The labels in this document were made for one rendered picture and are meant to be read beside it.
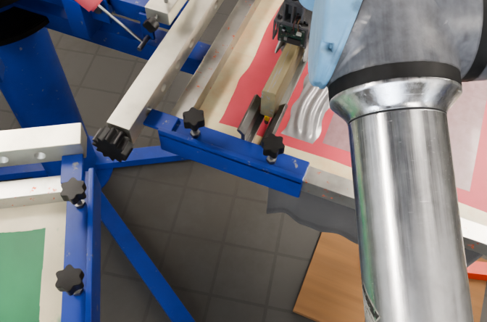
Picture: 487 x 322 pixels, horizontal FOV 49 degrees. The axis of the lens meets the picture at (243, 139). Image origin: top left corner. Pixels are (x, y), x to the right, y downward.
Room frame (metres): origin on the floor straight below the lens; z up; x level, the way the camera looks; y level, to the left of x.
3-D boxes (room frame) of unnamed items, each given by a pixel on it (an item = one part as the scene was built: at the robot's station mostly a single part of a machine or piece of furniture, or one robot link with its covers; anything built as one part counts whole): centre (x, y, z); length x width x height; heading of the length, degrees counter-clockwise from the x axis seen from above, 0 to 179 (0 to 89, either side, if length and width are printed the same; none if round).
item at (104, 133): (0.58, 0.24, 1.02); 0.07 x 0.06 x 0.07; 69
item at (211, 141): (0.58, 0.02, 0.98); 0.30 x 0.05 x 0.07; 69
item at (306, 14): (0.80, -0.10, 1.16); 0.09 x 0.08 x 0.12; 159
